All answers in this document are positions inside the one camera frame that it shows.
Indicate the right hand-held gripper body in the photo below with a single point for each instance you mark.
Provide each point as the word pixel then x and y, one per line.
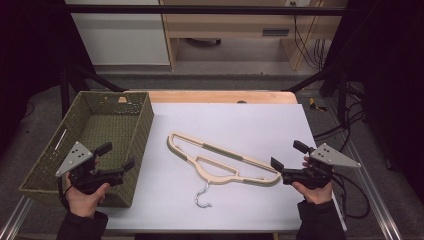
pixel 333 158

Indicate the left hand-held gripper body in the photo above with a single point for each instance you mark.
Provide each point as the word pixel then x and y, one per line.
pixel 74 160

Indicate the aluminium rail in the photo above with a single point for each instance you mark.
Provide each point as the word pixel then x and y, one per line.
pixel 15 218
pixel 373 193

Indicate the black metal stand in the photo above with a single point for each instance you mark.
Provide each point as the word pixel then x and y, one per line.
pixel 65 86
pixel 341 93

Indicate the yellow and black tool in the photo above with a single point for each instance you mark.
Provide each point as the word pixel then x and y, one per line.
pixel 314 105

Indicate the person's right hand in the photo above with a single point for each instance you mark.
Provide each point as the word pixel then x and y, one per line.
pixel 316 196

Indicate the green woven basket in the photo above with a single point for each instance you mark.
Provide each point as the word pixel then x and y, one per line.
pixel 110 133

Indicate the person's left hand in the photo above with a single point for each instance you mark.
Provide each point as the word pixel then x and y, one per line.
pixel 85 203

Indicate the light wooden desk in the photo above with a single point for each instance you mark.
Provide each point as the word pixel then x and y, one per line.
pixel 230 25

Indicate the white paper sheet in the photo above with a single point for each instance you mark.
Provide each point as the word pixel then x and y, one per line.
pixel 233 126

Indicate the black curtain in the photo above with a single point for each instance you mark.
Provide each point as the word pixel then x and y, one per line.
pixel 393 83
pixel 30 66

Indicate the white cabinet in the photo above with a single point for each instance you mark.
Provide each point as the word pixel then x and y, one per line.
pixel 123 36

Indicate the black horizontal frame bar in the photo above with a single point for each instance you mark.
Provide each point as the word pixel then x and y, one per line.
pixel 200 10

